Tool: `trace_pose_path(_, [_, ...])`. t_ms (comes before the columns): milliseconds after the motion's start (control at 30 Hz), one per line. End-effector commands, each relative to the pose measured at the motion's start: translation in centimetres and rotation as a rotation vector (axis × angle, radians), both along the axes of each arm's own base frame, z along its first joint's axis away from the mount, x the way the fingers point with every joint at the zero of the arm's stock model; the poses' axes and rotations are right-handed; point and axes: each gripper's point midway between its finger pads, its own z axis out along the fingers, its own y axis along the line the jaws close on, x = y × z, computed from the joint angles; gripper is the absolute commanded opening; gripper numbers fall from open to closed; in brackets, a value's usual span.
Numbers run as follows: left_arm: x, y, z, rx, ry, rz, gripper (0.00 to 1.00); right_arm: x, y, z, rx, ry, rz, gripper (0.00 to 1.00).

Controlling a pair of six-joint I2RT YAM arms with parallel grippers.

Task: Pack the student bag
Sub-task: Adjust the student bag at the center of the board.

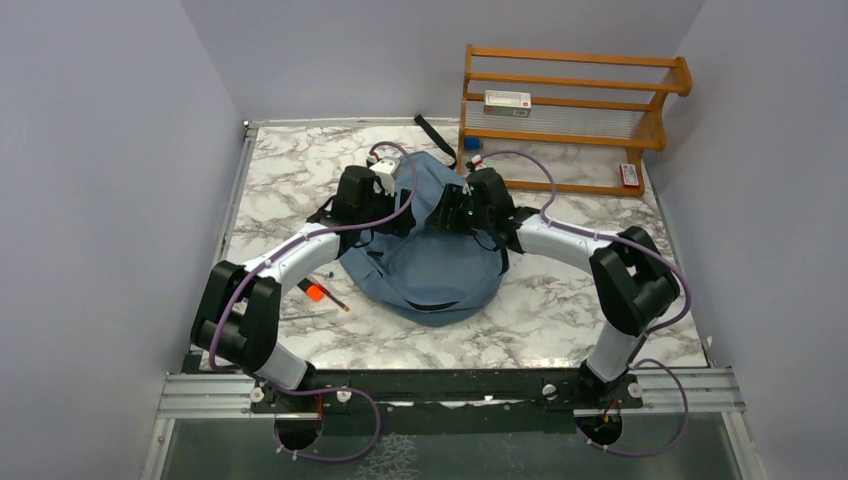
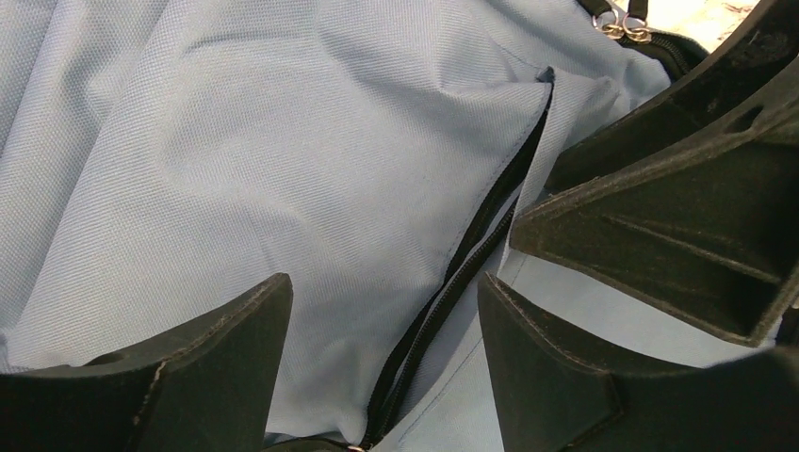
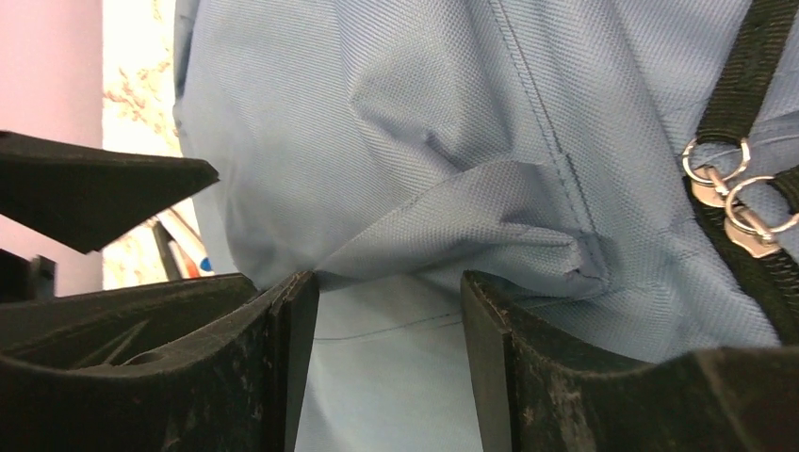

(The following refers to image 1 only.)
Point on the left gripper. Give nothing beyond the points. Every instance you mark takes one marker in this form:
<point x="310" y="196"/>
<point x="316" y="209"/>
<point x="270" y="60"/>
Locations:
<point x="399" y="225"/>

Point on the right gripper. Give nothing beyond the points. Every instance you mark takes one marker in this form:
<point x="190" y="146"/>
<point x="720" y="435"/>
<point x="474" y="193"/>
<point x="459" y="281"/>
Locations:
<point x="451" y="197"/>

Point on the blue student backpack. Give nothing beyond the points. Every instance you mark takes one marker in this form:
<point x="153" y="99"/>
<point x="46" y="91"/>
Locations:
<point x="431" y="277"/>

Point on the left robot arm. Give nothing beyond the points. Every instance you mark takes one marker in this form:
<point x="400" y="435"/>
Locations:
<point x="238" y="316"/>

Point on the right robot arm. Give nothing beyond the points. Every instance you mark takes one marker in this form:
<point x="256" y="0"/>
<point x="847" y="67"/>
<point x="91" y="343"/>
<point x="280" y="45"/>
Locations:
<point x="635" y="285"/>

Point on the small blue object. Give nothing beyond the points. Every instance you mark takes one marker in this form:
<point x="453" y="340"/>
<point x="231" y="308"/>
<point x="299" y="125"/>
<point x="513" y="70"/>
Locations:
<point x="472" y="143"/>

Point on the red pen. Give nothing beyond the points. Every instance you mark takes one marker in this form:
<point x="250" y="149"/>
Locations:
<point x="337" y="301"/>

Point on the white box on shelf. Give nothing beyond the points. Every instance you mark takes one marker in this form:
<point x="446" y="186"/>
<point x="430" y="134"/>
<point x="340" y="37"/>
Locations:
<point x="507" y="103"/>

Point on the orange black highlighter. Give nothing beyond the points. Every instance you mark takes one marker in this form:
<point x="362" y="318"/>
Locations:
<point x="311" y="289"/>

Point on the small red white box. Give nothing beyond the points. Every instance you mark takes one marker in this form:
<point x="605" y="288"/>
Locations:
<point x="629" y="175"/>

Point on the wooden shelf rack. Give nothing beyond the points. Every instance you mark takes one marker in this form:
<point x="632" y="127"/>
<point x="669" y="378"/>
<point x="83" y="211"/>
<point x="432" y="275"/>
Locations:
<point x="578" y="99"/>

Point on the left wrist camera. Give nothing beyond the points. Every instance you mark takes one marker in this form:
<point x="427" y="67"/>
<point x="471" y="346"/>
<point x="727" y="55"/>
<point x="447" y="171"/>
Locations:
<point x="387" y="171"/>

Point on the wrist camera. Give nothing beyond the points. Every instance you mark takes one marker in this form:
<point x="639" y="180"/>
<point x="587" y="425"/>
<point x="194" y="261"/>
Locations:
<point x="387" y="171"/>
<point x="474" y="163"/>

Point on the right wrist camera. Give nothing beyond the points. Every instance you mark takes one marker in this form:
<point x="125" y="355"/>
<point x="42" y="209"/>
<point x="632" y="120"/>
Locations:
<point x="474" y="163"/>

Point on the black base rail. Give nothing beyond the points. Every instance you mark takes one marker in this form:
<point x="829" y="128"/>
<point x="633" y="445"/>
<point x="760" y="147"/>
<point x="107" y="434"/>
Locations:
<point x="347" y="402"/>

